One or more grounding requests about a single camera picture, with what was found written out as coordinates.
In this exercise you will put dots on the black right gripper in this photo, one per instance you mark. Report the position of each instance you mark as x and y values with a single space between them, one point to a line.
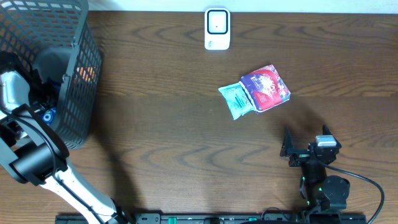
305 154

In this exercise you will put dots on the purple pink tissue pack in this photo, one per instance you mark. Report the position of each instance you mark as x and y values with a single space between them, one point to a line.
265 88

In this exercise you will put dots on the mint green tissue pack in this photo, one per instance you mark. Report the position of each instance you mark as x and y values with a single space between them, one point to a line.
236 99

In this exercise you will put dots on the orange tissue pack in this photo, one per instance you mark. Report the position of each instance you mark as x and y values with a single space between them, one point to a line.
87 73

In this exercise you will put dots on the blue Oreo cookie pack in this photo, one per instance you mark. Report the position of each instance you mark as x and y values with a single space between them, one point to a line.
49 116

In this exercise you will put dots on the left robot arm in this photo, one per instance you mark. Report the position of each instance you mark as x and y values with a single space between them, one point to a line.
32 152

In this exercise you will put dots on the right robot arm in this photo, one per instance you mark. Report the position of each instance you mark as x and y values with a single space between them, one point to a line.
325 194

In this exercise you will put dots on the grey plastic mesh basket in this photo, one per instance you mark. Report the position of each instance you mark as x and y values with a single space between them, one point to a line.
55 37

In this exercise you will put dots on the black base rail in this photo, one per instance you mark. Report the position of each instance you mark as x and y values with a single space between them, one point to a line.
272 217

